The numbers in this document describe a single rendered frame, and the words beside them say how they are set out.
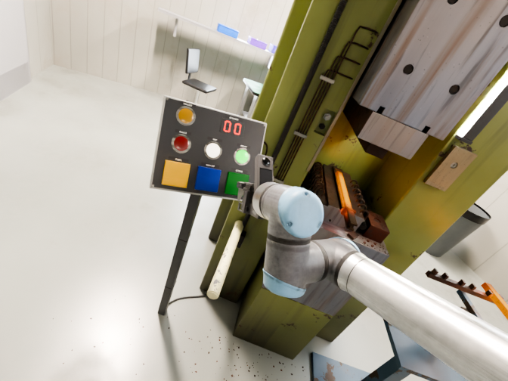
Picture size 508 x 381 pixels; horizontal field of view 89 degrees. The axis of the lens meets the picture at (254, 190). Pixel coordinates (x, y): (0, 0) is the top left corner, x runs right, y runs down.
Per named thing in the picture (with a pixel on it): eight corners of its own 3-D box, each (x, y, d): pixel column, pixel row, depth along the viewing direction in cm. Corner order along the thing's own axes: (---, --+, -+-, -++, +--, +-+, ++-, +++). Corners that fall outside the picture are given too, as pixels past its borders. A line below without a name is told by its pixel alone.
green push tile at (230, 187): (246, 197, 88) (249, 175, 87) (224, 194, 85) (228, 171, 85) (244, 196, 90) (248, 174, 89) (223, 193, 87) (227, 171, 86)
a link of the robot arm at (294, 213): (281, 243, 46) (287, 187, 45) (255, 225, 58) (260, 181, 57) (324, 241, 50) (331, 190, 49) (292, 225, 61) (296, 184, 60)
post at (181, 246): (163, 316, 143) (215, 146, 88) (156, 313, 143) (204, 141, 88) (167, 309, 146) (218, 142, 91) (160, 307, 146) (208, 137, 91)
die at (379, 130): (410, 159, 88) (429, 134, 83) (357, 137, 88) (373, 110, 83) (380, 127, 124) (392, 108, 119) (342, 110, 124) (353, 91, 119)
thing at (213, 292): (217, 302, 95) (221, 294, 92) (203, 297, 95) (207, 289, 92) (243, 230, 133) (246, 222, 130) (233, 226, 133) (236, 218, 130)
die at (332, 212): (354, 233, 106) (365, 218, 102) (309, 214, 106) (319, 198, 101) (342, 185, 142) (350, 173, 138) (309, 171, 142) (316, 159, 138)
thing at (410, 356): (496, 406, 94) (500, 404, 93) (398, 369, 92) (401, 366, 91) (453, 328, 120) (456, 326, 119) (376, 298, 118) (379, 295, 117)
